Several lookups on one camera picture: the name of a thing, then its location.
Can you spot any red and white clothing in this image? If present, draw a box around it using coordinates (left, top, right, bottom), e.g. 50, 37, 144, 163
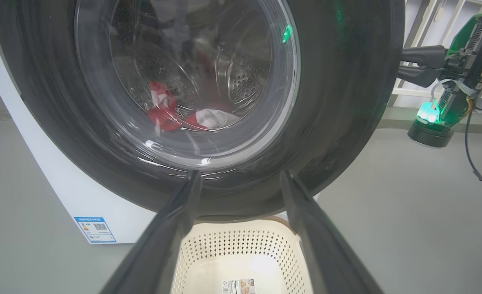
148, 81, 241, 132

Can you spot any blue energy label sticker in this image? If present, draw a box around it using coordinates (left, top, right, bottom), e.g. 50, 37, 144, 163
73, 216, 117, 244

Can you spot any cream perforated laundry basket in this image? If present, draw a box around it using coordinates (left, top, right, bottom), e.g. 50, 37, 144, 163
171, 216, 313, 294

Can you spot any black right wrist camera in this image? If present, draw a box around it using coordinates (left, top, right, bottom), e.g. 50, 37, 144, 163
407, 88, 476, 148

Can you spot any steel perforated drum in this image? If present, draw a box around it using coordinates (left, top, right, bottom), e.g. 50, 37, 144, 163
110, 0, 272, 135

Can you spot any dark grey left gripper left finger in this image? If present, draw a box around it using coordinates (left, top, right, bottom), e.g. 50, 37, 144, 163
100, 169, 202, 294

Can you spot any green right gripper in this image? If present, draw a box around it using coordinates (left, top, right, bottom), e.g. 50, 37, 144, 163
397, 12, 482, 96

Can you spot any white washing machine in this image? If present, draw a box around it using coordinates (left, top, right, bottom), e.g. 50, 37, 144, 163
0, 0, 319, 245

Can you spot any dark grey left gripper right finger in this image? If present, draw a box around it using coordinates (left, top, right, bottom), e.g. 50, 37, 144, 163
280, 169, 384, 294

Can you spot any paper label in basket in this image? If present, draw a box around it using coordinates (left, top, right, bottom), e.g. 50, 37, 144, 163
221, 278, 255, 294

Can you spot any black round glass machine door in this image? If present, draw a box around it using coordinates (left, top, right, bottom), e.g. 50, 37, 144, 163
0, 0, 406, 223

